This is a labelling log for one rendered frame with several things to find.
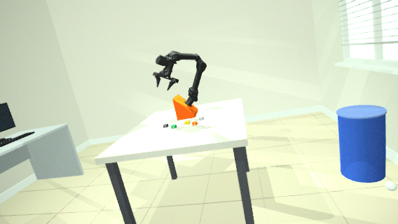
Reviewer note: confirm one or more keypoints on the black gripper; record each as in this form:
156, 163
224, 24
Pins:
172, 82

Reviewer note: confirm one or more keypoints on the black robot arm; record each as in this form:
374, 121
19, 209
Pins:
170, 59

